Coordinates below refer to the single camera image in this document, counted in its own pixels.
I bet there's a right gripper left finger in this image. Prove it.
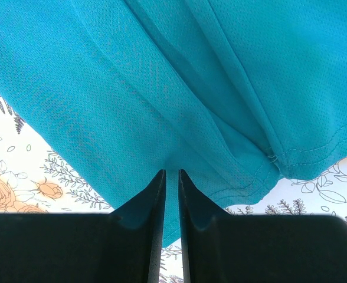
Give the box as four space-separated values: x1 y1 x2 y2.
0 170 166 282

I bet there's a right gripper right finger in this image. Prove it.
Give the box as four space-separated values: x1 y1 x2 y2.
178 170 347 282

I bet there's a teal t shirt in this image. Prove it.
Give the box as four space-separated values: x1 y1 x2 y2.
0 1 347 246

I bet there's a floral patterned table mat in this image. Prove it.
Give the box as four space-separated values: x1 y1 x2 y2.
0 96 347 282

